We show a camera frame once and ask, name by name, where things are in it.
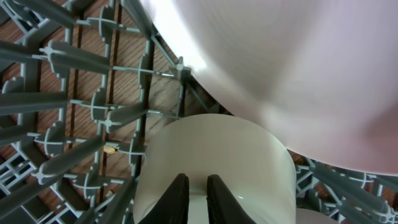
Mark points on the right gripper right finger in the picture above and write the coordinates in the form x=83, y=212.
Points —
x=223, y=208

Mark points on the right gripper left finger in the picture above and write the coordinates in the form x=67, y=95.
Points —
x=172, y=207

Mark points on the light green bowl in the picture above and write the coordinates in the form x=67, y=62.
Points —
x=255, y=166

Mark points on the pink round plate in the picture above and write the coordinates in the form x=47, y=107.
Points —
x=320, y=75

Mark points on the grey dishwasher rack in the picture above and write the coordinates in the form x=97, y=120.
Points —
x=94, y=91

